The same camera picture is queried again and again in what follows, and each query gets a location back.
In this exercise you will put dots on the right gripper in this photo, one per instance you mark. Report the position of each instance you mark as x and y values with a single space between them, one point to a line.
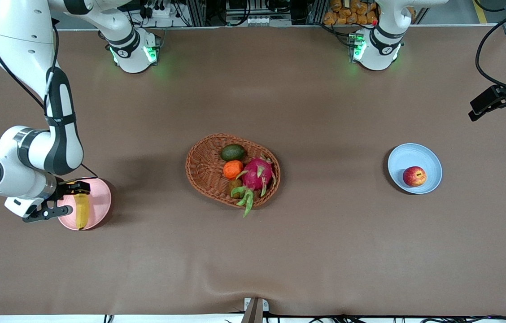
65 188

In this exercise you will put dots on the yellow banana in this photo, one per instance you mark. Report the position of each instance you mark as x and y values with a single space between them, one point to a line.
82 211

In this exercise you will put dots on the red apple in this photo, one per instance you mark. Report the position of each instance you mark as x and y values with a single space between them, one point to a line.
414 176

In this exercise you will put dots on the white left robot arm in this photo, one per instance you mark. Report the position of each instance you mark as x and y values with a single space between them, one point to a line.
383 45

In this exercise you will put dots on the pink plate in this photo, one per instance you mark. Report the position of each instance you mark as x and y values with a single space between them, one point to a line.
100 202

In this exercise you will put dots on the blue plate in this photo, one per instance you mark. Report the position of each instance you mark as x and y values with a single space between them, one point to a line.
407 154

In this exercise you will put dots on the brown wicker basket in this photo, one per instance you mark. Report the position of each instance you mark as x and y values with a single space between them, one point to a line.
203 170

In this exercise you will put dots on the orange tangerine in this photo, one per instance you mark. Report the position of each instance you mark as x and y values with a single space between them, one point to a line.
233 169

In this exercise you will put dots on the olive green kiwi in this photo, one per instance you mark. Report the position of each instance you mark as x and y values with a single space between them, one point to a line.
235 184

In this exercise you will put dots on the dark green avocado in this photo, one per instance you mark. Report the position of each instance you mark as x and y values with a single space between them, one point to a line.
233 152

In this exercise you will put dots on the bag of orange items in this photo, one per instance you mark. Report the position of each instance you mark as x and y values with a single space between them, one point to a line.
351 11

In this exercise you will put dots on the pink dragon fruit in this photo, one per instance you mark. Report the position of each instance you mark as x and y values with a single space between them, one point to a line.
257 175

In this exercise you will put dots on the white power strip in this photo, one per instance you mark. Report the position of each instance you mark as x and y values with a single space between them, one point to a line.
156 10

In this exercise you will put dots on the grey electrical unit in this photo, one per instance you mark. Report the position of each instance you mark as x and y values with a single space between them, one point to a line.
248 11

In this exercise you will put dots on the metal table edge bracket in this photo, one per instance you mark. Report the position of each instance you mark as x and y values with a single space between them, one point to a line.
255 309

